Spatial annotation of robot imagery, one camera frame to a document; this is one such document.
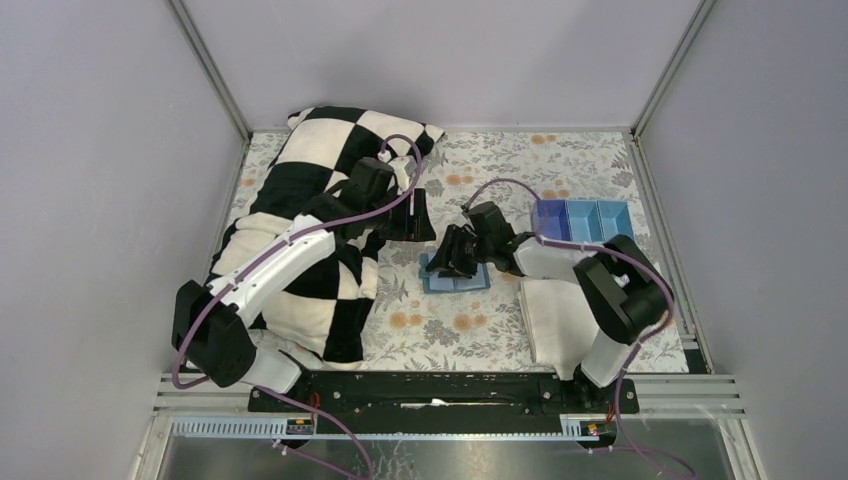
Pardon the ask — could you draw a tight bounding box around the aluminium frame rail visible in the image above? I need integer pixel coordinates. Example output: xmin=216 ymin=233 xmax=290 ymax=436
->
xmin=153 ymin=371 xmax=763 ymax=479

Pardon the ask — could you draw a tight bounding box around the black white checkered pillow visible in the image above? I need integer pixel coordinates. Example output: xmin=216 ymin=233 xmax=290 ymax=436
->
xmin=190 ymin=105 xmax=446 ymax=370

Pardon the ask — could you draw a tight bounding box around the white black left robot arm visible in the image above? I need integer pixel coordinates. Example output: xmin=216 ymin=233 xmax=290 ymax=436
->
xmin=171 ymin=155 xmax=423 ymax=394

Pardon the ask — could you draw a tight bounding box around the blue three-compartment tray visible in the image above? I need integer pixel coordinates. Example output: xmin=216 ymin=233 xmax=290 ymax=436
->
xmin=531 ymin=199 xmax=636 ymax=244

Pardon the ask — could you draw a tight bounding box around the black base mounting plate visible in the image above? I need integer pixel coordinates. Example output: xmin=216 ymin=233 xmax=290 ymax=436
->
xmin=287 ymin=371 xmax=640 ymax=435

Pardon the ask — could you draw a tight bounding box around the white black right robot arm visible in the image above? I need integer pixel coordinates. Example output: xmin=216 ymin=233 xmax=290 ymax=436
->
xmin=424 ymin=202 xmax=674 ymax=388

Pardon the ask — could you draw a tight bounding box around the floral table cloth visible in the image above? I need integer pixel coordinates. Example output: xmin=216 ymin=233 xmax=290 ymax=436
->
xmin=186 ymin=130 xmax=691 ymax=374

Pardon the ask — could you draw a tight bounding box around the white folded towel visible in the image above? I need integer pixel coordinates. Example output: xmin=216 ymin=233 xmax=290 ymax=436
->
xmin=519 ymin=279 xmax=627 ymax=387

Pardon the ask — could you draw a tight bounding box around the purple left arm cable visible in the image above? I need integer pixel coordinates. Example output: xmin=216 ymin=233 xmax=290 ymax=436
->
xmin=170 ymin=134 xmax=425 ymax=480

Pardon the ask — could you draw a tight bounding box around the blue card holder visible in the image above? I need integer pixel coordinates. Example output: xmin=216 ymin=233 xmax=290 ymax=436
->
xmin=419 ymin=252 xmax=491 ymax=294

